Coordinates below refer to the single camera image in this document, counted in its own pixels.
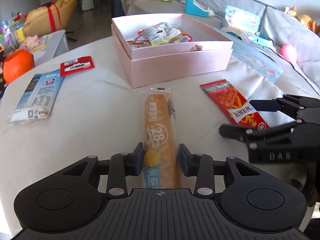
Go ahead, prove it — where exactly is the red spicy strip pack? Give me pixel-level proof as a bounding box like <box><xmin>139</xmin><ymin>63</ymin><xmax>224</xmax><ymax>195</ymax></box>
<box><xmin>200</xmin><ymin>79</ymin><xmax>269</xmax><ymax>131</ymax></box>

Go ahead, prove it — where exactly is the long bread clear wrapper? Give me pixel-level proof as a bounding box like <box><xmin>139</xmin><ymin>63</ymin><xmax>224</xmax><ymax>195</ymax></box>
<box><xmin>143</xmin><ymin>88</ymin><xmax>180</xmax><ymax>189</ymax></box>

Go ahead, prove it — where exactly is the blue white milk snack pack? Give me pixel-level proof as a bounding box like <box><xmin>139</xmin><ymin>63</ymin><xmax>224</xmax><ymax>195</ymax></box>
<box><xmin>10</xmin><ymin>69</ymin><xmax>63</xmax><ymax>123</ymax></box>

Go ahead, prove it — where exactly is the small red sachet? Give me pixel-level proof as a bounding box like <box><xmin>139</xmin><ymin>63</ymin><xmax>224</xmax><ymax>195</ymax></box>
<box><xmin>60</xmin><ymin>56</ymin><xmax>95</xmax><ymax>77</ymax></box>

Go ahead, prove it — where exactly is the large red roast duck bag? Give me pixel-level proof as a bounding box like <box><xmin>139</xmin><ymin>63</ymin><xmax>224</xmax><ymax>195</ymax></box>
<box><xmin>137</xmin><ymin>29</ymin><xmax>193</xmax><ymax>44</ymax></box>

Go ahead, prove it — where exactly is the red white label snack pack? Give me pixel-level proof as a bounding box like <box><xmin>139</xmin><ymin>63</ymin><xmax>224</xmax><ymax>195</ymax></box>
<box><xmin>140</xmin><ymin>22</ymin><xmax>182</xmax><ymax>46</ymax></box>

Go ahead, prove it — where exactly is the grey sofa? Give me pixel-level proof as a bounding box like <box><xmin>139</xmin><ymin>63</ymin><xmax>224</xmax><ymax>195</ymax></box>
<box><xmin>120</xmin><ymin>0</ymin><xmax>319</xmax><ymax>85</ymax></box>

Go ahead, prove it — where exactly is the pink gift box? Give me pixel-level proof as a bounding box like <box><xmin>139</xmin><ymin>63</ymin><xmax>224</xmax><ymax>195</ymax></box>
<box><xmin>111</xmin><ymin>13</ymin><xmax>233</xmax><ymax>88</ymax></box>

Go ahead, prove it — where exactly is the white side table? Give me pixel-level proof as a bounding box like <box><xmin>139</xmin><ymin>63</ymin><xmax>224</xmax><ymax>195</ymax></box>
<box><xmin>32</xmin><ymin>30</ymin><xmax>69</xmax><ymax>67</ymax></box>

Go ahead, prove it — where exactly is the orange pumpkin bucket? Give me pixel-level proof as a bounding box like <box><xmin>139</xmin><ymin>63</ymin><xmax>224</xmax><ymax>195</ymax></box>
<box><xmin>3</xmin><ymin>49</ymin><xmax>34</xmax><ymax>83</ymax></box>

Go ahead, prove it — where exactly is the pink plush toy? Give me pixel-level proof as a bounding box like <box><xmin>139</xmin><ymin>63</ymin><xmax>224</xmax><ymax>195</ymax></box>
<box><xmin>20</xmin><ymin>35</ymin><xmax>40</xmax><ymax>51</ymax></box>

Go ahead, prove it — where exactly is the yellow armchair red ribbon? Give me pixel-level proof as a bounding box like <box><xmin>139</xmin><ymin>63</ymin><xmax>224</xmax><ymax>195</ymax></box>
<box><xmin>23</xmin><ymin>0</ymin><xmax>78</xmax><ymax>37</ymax></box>

